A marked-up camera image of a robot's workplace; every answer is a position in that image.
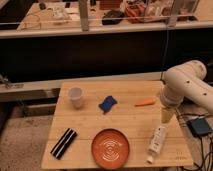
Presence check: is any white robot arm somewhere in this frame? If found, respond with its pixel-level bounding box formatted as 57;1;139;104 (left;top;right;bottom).
159;60;213;123

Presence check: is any black striped rectangular block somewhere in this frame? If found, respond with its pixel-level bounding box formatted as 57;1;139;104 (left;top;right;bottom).
50;128;77;160

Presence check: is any red cloth on bench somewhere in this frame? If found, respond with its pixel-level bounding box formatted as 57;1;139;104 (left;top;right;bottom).
125;4;145;23

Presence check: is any orange carrot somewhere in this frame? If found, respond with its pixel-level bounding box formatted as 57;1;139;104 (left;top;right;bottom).
134;99;156;107

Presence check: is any blue sponge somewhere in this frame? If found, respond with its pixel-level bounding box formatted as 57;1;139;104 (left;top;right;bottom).
99;96;117;113

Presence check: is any orange ceramic bowl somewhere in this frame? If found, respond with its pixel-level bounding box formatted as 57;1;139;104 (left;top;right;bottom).
91;129;130;170

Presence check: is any white cup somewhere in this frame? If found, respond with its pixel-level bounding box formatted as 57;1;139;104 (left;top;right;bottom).
68;87;83;109

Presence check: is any white plastic bottle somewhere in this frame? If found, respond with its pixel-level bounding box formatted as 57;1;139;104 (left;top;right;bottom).
147;126;167;164

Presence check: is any black power box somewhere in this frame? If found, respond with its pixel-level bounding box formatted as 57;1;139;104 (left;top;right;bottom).
187;118;213;137

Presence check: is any black bag on bench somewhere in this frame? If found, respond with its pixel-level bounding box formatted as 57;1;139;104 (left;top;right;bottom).
102;10;124;25

